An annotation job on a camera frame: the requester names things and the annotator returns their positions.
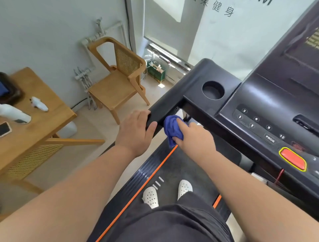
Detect person's right hand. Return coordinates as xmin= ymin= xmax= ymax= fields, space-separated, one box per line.
xmin=172 ymin=117 xmax=217 ymax=166

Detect person's left hand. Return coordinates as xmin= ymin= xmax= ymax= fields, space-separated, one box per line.
xmin=114 ymin=109 xmax=158 ymax=159

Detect blue cleaning cloth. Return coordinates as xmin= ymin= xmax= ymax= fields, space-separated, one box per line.
xmin=163 ymin=115 xmax=186 ymax=148

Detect black treadmill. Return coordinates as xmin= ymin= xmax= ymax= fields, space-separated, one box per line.
xmin=87 ymin=0 xmax=319 ymax=242

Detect person's right forearm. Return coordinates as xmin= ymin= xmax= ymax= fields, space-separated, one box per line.
xmin=197 ymin=149 xmax=319 ymax=242

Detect person's left forearm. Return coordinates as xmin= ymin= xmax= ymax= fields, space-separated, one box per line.
xmin=0 ymin=144 xmax=136 ymax=242

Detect person's right white clog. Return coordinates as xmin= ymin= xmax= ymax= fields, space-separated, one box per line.
xmin=177 ymin=179 xmax=193 ymax=201

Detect person's white clog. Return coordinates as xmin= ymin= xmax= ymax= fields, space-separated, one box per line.
xmin=177 ymin=179 xmax=193 ymax=201
xmin=142 ymin=186 xmax=159 ymax=209

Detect person's left white clog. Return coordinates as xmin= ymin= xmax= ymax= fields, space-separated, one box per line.
xmin=142 ymin=186 xmax=159 ymax=209

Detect person's black shorts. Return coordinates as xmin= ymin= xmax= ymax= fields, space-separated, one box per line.
xmin=99 ymin=191 xmax=235 ymax=242

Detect green gift bag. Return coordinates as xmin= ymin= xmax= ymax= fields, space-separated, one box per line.
xmin=146 ymin=61 xmax=166 ymax=83

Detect white pipe manifold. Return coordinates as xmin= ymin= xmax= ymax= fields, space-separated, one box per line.
xmin=73 ymin=66 xmax=98 ymax=111

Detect metal window track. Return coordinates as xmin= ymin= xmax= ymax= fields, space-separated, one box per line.
xmin=144 ymin=42 xmax=194 ymax=73

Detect wooden table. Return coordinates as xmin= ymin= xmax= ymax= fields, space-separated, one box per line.
xmin=0 ymin=66 xmax=106 ymax=181

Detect small white handheld device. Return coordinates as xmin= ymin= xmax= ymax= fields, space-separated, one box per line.
xmin=30 ymin=96 xmax=49 ymax=112

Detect white spray bottle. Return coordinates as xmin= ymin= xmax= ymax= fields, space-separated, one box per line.
xmin=0 ymin=103 xmax=32 ymax=125

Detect dark brown slatted tray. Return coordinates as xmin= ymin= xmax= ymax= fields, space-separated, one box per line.
xmin=0 ymin=71 xmax=24 ymax=105

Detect smartphone with white case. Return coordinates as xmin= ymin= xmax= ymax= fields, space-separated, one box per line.
xmin=0 ymin=121 xmax=12 ymax=138

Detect folded blue cloth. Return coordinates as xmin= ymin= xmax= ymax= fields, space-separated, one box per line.
xmin=0 ymin=81 xmax=10 ymax=98

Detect black cable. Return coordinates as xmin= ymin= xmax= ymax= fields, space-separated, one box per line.
xmin=124 ymin=0 xmax=133 ymax=50
xmin=71 ymin=97 xmax=88 ymax=110

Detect white wall heating pipes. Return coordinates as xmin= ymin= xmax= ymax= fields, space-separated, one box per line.
xmin=81 ymin=17 xmax=130 ymax=50

